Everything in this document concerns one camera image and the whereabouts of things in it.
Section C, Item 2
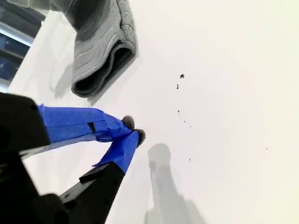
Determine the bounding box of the grey striped towel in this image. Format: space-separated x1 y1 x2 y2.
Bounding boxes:
50 0 137 98

